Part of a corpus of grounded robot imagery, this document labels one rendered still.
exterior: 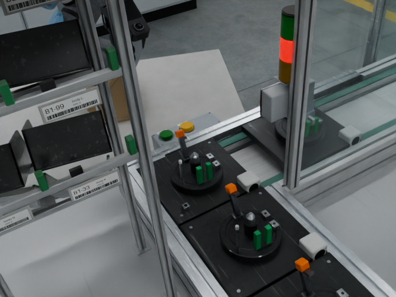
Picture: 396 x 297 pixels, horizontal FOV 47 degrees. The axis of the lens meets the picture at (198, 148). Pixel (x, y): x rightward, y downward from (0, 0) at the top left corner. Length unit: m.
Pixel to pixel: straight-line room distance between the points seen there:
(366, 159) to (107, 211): 0.74
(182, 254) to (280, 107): 0.39
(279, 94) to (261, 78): 2.44
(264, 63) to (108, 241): 2.63
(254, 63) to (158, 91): 1.95
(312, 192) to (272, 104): 0.34
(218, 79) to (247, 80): 1.64
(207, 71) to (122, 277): 0.99
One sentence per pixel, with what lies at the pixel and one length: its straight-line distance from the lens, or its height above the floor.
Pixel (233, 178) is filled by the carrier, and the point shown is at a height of 0.97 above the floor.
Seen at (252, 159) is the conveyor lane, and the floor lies 0.92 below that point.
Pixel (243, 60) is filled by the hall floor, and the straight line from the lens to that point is 3.69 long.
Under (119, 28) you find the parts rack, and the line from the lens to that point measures 0.65.
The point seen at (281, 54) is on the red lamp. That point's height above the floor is 1.33.
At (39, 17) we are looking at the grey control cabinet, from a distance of 4.11.
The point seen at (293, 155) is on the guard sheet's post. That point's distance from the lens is 1.10.
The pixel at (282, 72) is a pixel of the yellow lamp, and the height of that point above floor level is 1.29.
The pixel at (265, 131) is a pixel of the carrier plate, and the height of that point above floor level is 0.97.
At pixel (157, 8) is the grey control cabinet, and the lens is 4.45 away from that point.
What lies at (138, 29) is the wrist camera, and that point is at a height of 1.36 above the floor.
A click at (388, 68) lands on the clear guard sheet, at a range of 1.22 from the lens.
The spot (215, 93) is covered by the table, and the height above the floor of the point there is 0.86.
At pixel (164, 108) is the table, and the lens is 1.66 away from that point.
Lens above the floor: 1.79
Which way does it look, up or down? 40 degrees down
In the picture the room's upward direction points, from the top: 5 degrees counter-clockwise
